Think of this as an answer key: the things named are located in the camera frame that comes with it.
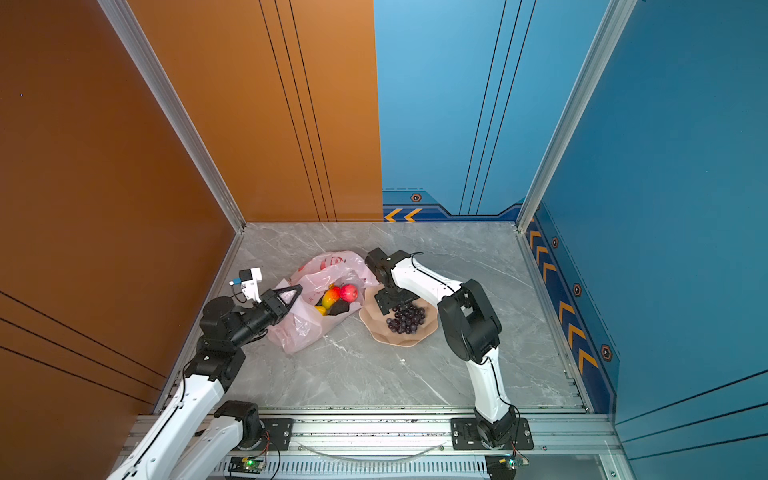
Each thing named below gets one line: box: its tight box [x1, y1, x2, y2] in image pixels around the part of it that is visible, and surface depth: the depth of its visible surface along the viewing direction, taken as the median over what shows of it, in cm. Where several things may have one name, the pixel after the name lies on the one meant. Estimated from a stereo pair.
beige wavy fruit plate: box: [359, 283, 439, 347], surface depth 91 cm
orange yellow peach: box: [322, 286, 341, 309], surface depth 96 cm
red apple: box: [340, 284, 359, 303], surface depth 96 cm
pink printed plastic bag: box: [266, 251, 379, 355], surface depth 87 cm
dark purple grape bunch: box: [386, 302, 425, 334], surface depth 91 cm
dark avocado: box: [328, 298, 349, 316], surface depth 94 cm
